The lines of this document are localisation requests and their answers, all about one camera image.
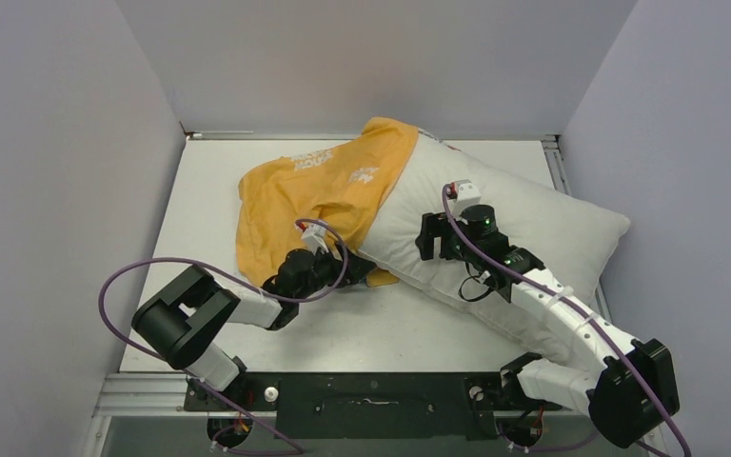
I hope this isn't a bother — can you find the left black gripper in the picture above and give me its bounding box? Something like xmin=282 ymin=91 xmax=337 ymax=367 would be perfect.
xmin=294 ymin=240 xmax=374 ymax=302

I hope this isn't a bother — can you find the yellow and blue pillowcase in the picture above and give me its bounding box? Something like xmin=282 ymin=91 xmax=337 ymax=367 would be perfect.
xmin=236 ymin=117 xmax=419 ymax=285

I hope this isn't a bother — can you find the white pillow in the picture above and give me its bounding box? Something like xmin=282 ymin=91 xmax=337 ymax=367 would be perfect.
xmin=358 ymin=131 xmax=631 ymax=368

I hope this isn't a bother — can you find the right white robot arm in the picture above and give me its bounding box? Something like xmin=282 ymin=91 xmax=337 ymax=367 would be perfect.
xmin=415 ymin=204 xmax=680 ymax=447

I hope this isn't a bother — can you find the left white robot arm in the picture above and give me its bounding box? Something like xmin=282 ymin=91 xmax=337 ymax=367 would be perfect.
xmin=131 ymin=245 xmax=376 ymax=409

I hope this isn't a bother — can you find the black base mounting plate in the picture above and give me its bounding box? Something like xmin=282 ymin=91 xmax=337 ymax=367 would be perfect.
xmin=182 ymin=371 xmax=563 ymax=441

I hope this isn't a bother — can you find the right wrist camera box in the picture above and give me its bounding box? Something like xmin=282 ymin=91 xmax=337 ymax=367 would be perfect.
xmin=445 ymin=179 xmax=481 ymax=217

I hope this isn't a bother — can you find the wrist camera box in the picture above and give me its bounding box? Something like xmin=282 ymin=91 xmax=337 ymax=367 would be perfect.
xmin=445 ymin=179 xmax=481 ymax=217
xmin=301 ymin=224 xmax=328 ymax=254

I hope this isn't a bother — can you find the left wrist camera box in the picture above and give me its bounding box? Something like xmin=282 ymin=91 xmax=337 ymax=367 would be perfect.
xmin=301 ymin=224 xmax=328 ymax=254

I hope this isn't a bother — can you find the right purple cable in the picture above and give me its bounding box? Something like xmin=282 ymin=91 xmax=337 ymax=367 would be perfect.
xmin=441 ymin=183 xmax=693 ymax=457

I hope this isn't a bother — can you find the purple cable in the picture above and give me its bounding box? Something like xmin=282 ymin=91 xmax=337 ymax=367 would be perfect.
xmin=441 ymin=183 xmax=693 ymax=457
xmin=98 ymin=218 xmax=350 ymax=457

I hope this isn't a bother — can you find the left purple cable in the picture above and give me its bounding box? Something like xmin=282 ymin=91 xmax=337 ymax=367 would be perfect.
xmin=98 ymin=218 xmax=350 ymax=457

